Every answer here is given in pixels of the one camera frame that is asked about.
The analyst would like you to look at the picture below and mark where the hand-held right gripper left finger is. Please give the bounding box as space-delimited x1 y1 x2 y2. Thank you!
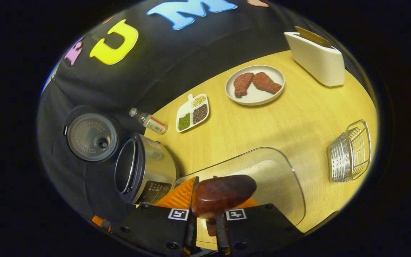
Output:
111 176 199 256

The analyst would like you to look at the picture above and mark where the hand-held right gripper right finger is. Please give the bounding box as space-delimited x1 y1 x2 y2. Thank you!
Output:
213 175 304 256

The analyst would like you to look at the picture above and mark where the brown wooden spoon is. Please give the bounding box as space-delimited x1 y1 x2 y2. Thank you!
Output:
191 174 258 236

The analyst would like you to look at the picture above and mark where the grey silver rice cooker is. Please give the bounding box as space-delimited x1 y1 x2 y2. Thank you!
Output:
63 105 178 206

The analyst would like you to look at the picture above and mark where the metal wire chopstick holder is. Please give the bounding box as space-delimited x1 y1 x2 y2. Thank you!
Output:
327 120 372 183

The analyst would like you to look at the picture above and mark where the clear plastic rice container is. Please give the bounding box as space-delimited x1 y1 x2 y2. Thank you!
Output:
173 147 306 250

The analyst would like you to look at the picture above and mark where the small clear glass bottle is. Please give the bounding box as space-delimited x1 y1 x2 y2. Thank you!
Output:
129 108 168 135

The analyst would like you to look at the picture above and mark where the divided white bean dish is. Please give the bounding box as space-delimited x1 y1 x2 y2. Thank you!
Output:
176 94 210 133

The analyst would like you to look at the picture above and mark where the round white plate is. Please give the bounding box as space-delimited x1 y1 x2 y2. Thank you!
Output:
225 65 285 106

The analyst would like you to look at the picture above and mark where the red-brown meat piece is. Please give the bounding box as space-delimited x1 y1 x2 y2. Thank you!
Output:
233 72 255 98
252 72 282 95

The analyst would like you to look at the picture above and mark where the black backdrop cloth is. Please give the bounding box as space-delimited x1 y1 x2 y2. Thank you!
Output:
37 0 356 229

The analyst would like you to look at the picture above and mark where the white toaster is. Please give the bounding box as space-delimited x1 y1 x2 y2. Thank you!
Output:
284 31 346 87

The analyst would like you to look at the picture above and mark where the brown toast slice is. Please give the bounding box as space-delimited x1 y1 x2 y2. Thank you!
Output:
295 26 334 49

